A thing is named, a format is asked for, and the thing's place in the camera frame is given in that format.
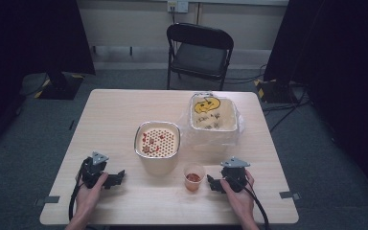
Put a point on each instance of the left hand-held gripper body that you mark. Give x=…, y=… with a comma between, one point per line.
x=93, y=169

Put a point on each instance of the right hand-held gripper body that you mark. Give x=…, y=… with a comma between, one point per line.
x=234, y=174

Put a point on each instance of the clear plastic cup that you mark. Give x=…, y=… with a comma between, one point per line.
x=194, y=179

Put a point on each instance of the person's right hand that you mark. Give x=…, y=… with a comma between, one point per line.
x=239, y=201

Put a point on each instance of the person's left hand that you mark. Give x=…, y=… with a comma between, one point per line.
x=87, y=198

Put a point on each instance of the red food scraps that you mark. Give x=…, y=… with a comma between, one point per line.
x=147, y=140

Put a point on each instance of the cream bin with strainer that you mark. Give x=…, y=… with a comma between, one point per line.
x=157, y=143

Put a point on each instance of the clear plastic bag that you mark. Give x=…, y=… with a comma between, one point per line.
x=239, y=124

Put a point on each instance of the grey tape piece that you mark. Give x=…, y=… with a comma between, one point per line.
x=290, y=195
x=47, y=200

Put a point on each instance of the cream bin with smiley print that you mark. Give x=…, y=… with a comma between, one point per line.
x=213, y=113

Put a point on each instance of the black stand base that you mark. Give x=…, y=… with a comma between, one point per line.
x=60, y=87
x=273, y=91

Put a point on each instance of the black folding chair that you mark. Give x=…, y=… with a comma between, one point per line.
x=201, y=54

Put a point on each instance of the black curtain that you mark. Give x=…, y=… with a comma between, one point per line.
x=28, y=38
x=341, y=64

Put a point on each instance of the white wall socket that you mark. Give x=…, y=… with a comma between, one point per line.
x=177, y=5

